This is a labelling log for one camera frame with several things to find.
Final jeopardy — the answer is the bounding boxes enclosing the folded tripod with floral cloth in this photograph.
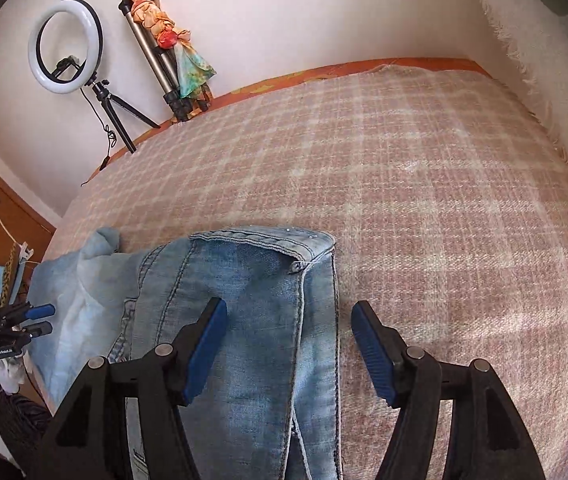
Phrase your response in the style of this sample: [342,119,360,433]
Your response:
[123,0,217,101]

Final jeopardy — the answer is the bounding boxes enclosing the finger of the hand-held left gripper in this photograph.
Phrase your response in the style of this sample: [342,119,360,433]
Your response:
[0,302,56,322]
[3,321,54,342]

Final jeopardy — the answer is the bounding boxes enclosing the green white patterned pillow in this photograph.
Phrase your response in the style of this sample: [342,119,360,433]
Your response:
[474,0,568,191]

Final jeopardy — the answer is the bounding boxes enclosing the black ring light cable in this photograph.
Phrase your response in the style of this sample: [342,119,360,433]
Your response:
[80,87,117,188]

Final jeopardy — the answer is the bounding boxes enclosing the small black tripod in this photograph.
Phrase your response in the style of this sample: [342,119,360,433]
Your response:
[81,77,161,155]

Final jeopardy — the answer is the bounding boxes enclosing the wooden cabinet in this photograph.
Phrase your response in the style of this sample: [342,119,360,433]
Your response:
[0,130,58,266]

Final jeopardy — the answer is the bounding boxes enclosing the leopard print strap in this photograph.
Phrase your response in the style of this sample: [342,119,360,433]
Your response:
[0,244,24,307]

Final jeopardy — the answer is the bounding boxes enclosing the dark knitted clothing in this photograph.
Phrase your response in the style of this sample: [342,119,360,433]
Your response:
[0,391,57,466]

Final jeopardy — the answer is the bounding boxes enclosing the white ring light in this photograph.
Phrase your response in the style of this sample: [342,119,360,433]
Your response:
[28,0,102,96]

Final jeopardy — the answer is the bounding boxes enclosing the pink plaid blanket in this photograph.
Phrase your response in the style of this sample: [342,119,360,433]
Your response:
[41,64,568,480]

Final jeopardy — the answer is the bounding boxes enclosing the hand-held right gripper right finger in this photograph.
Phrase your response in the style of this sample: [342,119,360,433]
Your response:
[351,301,547,480]

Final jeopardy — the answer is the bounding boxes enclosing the light blue denim pants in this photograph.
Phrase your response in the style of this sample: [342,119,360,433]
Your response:
[29,226,342,480]

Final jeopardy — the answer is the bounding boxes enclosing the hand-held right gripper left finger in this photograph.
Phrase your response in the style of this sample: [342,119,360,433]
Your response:
[24,297,228,480]

